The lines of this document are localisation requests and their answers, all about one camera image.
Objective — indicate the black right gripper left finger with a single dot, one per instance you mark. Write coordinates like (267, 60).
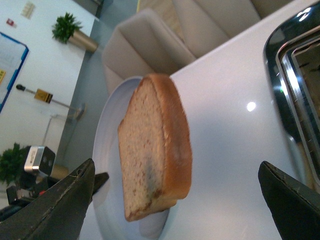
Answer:
(59, 213)

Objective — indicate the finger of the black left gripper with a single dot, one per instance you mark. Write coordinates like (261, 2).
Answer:
(99, 180)

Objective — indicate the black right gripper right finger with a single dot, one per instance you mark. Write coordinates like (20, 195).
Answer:
(295, 208)

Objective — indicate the light blue plate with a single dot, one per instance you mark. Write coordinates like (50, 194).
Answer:
(108, 203)

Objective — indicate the bread slice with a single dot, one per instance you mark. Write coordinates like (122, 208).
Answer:
(154, 149)

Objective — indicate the beige chair left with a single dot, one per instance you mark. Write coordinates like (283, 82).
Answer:
(141, 45)

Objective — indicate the beige chair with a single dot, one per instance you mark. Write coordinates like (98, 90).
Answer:
(207, 24)
(141, 45)

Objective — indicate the blue framed notice board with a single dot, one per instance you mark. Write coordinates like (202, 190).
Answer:
(12, 56)

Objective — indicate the white chrome two-slot toaster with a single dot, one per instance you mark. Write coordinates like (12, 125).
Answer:
(292, 59)

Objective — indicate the potted plant gold pot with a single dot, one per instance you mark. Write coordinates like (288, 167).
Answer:
(67, 29)

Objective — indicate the beige chair right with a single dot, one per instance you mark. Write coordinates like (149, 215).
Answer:
(207, 24)

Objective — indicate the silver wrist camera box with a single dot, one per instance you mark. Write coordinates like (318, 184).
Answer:
(39, 161)

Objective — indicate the stanchion post with sign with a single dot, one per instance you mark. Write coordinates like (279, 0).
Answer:
(46, 97)

